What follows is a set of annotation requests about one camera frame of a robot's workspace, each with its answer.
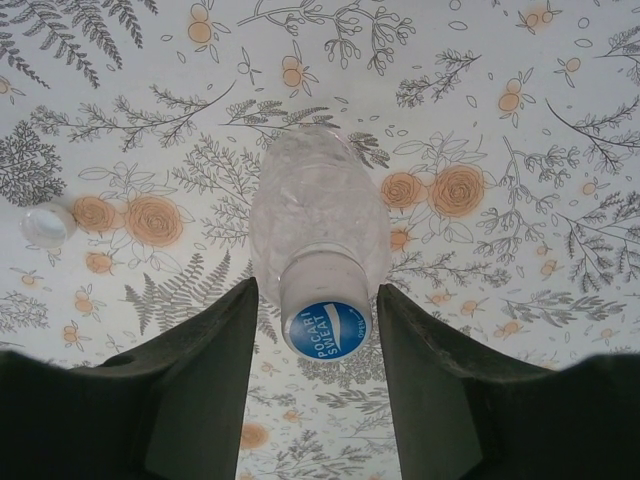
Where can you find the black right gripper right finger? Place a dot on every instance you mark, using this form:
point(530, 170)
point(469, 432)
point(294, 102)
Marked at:
point(500, 415)

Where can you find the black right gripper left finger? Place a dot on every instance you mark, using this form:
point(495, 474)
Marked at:
point(150, 410)

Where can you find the plain white bottle cap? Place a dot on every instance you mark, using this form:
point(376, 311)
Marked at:
point(47, 227)

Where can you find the clear bottle with blue label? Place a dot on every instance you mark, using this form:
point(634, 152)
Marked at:
point(320, 200)

